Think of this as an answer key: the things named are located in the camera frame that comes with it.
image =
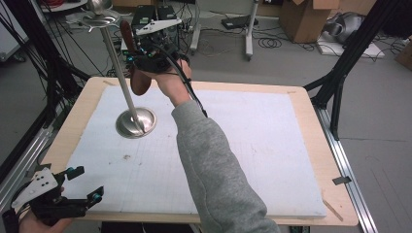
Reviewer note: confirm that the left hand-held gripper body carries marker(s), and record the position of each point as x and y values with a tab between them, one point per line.
48	202

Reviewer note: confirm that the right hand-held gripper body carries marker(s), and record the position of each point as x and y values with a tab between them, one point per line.
155	55

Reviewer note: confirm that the brown wooden spoon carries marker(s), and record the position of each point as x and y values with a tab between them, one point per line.
141	82

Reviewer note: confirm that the metal utensil stand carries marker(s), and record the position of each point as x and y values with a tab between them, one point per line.
137	123

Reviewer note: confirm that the person's left hand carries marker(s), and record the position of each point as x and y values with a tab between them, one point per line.
42	225

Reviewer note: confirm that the person's right hand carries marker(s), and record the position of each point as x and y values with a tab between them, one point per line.
175	84

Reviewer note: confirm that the small box with green light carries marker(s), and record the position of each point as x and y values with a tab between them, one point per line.
123	45

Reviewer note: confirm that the black computer tower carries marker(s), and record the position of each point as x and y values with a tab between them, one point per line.
142	17
170	14

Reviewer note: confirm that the white stand leg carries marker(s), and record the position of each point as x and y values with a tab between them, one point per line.
249	35
195	32

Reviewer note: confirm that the flat black device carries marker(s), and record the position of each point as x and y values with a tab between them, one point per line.
238	22

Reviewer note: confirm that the white gridded mat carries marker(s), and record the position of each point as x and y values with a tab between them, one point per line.
265	155

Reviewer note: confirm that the large cardboard box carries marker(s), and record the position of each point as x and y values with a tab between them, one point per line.
304	19

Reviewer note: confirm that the grey bag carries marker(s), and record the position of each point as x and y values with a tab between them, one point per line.
345	27

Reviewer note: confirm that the white foam board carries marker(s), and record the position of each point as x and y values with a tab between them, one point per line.
356	50

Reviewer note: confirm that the grey tape piece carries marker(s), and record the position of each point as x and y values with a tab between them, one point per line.
341	180

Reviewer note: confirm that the small cardboard box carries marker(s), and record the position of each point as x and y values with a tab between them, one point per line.
405	56

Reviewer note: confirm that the aluminium rail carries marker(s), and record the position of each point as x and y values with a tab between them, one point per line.
22	161
353	194

